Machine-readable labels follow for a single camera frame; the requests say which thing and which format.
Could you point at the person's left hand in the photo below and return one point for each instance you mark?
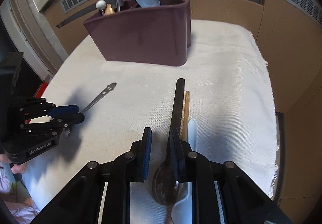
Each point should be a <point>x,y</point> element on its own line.
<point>16,168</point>

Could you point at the wooden cabinet front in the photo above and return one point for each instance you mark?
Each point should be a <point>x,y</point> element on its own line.
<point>290,43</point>

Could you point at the wooden chopstick crossing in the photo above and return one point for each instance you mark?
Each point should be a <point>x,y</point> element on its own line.
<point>185,118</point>

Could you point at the white plastic spoon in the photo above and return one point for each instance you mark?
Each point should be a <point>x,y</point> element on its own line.
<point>182,209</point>

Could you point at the black-handled metal spoon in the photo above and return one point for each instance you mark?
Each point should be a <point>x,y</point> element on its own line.
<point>164,183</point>

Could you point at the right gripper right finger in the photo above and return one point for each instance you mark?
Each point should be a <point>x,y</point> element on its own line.
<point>190,166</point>

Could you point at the white ball-end utensil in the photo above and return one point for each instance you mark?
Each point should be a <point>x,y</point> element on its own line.
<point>101,6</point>

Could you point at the white cloth table mat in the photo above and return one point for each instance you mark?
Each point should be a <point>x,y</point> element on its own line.
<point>231,99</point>

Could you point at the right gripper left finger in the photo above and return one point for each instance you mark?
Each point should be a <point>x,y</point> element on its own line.
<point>132,166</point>

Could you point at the smiley-handle metal spoon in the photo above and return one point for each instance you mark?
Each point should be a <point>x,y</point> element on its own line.
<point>67,130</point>

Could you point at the wooden-handled utensil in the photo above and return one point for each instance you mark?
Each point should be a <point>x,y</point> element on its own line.
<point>109,10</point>

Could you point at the maroon plastic utensil caddy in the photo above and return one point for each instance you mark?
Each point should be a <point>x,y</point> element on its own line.
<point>154,35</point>

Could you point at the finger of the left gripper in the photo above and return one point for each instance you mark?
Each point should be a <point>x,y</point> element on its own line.
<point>69,120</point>
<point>58,111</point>

